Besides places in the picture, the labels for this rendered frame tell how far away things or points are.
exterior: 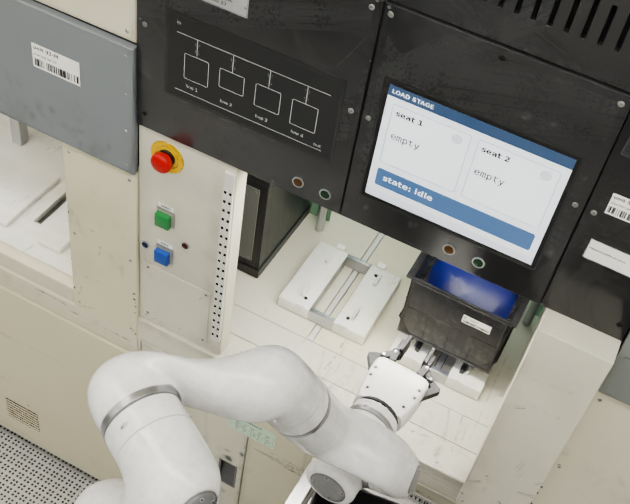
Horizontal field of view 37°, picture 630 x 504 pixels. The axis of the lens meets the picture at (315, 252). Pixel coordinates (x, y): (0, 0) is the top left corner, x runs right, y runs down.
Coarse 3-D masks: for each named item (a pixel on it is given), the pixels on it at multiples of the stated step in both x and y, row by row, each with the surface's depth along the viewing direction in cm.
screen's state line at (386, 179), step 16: (384, 176) 145; (400, 192) 146; (416, 192) 144; (432, 192) 143; (432, 208) 145; (448, 208) 143; (464, 208) 142; (480, 224) 142; (496, 224) 141; (512, 240) 141; (528, 240) 140
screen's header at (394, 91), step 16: (400, 96) 134; (416, 96) 133; (432, 112) 134; (448, 112) 132; (480, 128) 132; (496, 128) 130; (512, 144) 131; (528, 144) 130; (560, 160) 129; (576, 160) 128
